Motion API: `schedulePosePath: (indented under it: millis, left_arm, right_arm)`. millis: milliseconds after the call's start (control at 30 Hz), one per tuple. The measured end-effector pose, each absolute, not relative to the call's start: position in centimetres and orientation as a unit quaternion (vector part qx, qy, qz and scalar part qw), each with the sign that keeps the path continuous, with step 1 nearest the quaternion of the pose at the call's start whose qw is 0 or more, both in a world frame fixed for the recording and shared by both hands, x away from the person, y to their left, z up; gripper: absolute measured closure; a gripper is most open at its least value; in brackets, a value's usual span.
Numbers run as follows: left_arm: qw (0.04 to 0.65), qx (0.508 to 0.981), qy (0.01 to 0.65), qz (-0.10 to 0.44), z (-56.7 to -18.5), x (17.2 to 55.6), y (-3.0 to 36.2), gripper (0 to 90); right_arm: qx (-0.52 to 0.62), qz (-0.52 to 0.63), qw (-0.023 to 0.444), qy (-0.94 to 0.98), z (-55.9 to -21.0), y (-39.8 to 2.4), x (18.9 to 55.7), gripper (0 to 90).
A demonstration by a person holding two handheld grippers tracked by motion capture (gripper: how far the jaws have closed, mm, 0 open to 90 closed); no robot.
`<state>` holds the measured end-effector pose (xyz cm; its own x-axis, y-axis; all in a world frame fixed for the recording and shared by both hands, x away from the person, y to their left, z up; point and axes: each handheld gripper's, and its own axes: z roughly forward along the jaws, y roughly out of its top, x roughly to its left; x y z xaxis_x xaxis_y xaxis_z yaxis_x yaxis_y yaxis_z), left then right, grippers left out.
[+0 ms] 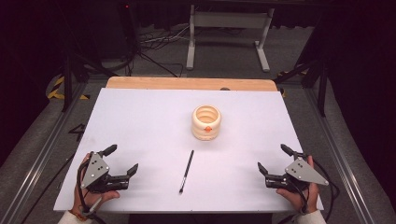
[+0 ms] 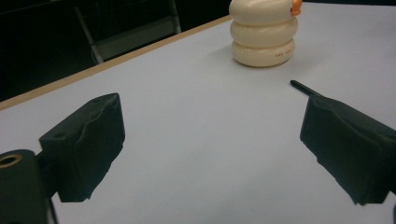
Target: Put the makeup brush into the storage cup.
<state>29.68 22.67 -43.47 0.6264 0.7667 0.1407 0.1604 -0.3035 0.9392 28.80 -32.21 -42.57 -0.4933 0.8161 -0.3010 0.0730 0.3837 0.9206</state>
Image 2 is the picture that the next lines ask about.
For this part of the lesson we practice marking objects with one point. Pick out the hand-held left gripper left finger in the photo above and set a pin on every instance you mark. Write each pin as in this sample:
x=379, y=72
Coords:
x=84, y=146

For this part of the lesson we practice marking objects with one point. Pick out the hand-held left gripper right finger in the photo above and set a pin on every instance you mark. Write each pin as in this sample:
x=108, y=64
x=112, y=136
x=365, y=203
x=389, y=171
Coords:
x=345, y=146

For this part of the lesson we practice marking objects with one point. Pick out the black pen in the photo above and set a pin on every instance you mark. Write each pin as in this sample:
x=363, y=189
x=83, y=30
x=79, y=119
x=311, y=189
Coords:
x=305, y=88

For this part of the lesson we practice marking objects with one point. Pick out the cream ringed duck pen holder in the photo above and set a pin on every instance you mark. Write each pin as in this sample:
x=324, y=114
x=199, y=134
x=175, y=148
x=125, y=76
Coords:
x=264, y=32

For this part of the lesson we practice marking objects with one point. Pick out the grey metal chair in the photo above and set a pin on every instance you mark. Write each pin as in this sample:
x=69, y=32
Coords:
x=130, y=37

